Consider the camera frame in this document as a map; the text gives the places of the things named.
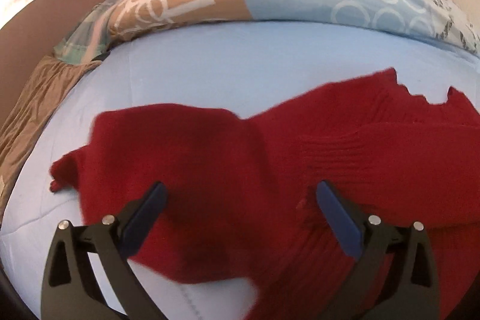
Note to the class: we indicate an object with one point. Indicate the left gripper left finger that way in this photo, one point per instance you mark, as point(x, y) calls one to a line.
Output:
point(70, 289)

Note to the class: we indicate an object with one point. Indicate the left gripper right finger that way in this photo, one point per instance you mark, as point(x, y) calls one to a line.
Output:
point(411, 288)

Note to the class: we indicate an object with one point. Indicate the red knit sweater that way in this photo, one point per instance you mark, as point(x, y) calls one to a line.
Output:
point(241, 192)

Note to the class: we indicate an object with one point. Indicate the brown bed skirt fabric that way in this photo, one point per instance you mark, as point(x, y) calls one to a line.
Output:
point(46, 88)

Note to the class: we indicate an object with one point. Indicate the plaid pastel pillow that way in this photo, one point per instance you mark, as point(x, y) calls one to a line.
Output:
point(90, 37)

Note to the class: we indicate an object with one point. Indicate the light blue bed sheet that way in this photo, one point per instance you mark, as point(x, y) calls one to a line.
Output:
point(242, 67)

